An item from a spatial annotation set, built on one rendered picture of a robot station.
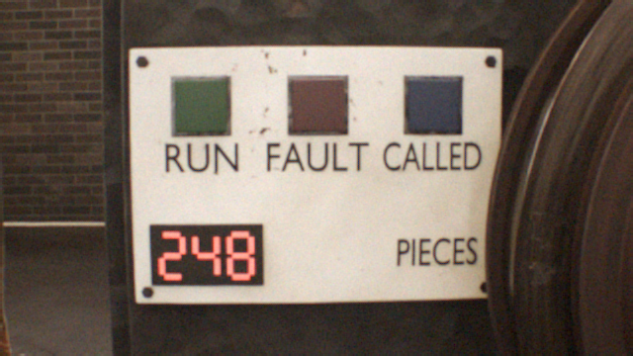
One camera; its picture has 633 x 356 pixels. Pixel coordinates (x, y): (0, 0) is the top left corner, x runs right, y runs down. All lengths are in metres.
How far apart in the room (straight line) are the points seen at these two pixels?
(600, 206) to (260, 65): 0.25
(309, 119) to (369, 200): 0.07
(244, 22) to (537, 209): 0.25
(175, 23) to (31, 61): 6.17
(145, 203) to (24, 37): 6.20
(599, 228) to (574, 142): 0.05
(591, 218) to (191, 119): 0.28
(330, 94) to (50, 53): 6.18
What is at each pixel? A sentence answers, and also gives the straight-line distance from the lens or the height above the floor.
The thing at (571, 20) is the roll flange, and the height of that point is 1.26.
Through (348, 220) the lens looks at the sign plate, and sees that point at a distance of 0.65.
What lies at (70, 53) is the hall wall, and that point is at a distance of 6.75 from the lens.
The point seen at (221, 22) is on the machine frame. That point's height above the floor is 1.26.
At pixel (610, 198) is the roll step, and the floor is 1.16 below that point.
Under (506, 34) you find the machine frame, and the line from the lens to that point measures 0.68.
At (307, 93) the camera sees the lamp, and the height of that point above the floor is 1.21.
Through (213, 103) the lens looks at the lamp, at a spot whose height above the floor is 1.20.
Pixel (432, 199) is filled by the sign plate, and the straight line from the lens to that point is 0.66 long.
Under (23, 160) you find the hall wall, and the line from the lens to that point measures 6.88.
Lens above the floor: 1.24
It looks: 8 degrees down
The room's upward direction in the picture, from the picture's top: straight up
